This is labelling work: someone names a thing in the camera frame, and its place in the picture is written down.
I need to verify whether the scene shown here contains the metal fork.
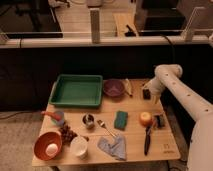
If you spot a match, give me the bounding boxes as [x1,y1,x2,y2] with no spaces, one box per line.
[97,120,116,138]

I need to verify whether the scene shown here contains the black eraser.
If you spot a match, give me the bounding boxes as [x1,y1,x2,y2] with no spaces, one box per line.
[143,88,151,100]

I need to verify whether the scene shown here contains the black box on desk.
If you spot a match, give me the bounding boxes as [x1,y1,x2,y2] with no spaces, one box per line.
[134,0,185,36]

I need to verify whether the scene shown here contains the white egg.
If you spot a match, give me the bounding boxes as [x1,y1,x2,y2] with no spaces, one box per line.
[46,144,58,156]

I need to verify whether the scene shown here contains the blue cup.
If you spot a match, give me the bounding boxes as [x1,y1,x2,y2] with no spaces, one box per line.
[51,111,65,126]

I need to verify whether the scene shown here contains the white divider post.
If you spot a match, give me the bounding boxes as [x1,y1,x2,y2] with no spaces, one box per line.
[90,8,100,43]

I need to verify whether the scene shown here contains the bunch of dark grapes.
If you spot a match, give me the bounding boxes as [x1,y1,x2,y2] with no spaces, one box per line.
[59,123,77,145]

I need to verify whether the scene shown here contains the orange carrot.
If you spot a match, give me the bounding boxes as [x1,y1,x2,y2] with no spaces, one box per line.
[41,111,62,121]

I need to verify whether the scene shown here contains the white cup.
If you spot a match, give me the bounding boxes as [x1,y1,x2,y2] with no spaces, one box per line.
[70,136,88,159]

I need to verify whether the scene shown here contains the orange apple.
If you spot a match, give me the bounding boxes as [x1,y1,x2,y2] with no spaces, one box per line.
[139,112,152,127]

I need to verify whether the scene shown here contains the black monitor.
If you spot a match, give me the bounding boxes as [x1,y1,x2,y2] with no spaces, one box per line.
[0,0,62,39]

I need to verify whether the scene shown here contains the blue cloth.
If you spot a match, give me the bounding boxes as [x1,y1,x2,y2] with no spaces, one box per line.
[97,134,127,161]

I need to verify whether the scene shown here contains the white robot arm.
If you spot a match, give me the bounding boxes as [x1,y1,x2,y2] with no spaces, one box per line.
[145,64,213,171]

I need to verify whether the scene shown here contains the small metal cup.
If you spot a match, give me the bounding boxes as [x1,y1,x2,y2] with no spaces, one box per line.
[82,114,95,129]

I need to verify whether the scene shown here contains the purple bowl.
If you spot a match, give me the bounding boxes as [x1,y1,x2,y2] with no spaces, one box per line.
[103,79,125,97]

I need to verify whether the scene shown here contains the small dark toy block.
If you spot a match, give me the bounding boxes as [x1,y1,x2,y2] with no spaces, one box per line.
[154,115,165,129]

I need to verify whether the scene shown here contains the black tool on desk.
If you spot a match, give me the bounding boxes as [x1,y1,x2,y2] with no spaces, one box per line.
[125,25,136,37]

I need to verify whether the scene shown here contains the green sponge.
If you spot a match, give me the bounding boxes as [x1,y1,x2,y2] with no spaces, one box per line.
[114,111,128,130]

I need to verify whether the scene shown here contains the green plastic tray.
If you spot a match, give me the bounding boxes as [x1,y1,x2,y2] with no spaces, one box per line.
[49,74,103,108]

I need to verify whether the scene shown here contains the black handled knife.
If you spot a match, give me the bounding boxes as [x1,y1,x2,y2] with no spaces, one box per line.
[144,122,156,156]

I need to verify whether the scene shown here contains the orange bowl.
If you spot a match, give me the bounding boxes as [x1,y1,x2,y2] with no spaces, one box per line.
[34,132,62,161]

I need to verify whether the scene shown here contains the white slanted bracket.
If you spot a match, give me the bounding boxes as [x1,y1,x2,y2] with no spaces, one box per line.
[181,6,205,42]

